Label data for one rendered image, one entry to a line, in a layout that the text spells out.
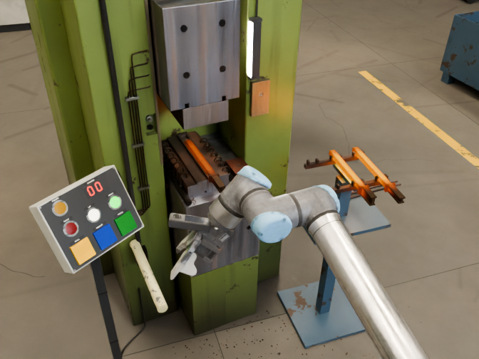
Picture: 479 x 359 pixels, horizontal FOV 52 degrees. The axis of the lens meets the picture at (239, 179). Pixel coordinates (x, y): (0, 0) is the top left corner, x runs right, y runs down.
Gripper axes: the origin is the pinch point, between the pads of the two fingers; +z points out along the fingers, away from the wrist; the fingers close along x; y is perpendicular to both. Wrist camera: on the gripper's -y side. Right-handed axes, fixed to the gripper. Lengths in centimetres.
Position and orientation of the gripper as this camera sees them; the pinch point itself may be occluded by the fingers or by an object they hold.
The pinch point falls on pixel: (171, 264)
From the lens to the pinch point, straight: 142.8
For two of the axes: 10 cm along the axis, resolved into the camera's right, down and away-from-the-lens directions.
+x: -0.1, -3.5, 9.4
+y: 7.8, 5.8, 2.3
